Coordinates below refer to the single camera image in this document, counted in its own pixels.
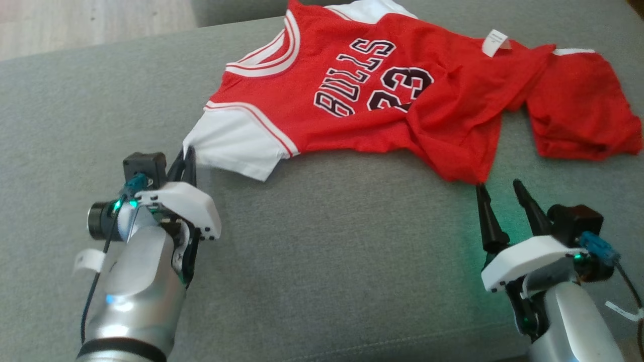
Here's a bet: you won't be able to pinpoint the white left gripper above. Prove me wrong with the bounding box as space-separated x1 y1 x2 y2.
134 145 222 241

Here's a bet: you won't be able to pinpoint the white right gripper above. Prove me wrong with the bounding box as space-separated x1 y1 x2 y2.
475 179 580 294

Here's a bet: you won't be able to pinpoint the red shorts with white trim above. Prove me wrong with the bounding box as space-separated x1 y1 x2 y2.
526 48 644 162

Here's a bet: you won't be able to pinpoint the red and white basketball jersey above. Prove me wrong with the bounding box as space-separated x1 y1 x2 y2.
182 0 557 185

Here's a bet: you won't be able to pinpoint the large grey sofa cushion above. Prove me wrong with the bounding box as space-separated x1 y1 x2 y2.
0 0 644 362

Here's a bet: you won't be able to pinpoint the blue left cable connector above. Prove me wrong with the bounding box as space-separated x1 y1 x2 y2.
123 173 149 198

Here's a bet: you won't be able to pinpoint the blue cable connector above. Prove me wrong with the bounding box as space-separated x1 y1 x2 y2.
123 173 149 198
579 231 621 267

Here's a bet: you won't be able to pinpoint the blue right cable connector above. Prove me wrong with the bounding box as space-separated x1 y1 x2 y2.
579 231 621 267

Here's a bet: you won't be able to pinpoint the white left cable label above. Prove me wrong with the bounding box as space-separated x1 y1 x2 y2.
72 248 107 275

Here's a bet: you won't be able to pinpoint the white cable label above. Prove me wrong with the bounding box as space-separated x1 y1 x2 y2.
72 248 107 275
604 300 644 323

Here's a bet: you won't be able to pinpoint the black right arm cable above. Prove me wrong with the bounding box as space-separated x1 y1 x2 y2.
614 261 644 362

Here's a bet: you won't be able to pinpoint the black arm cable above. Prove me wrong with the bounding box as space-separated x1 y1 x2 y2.
614 261 644 362
79 199 126 345

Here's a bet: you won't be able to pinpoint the white right cable label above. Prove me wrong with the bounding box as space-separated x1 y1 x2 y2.
604 300 644 323

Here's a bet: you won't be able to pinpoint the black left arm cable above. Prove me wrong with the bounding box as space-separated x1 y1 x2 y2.
79 199 126 345

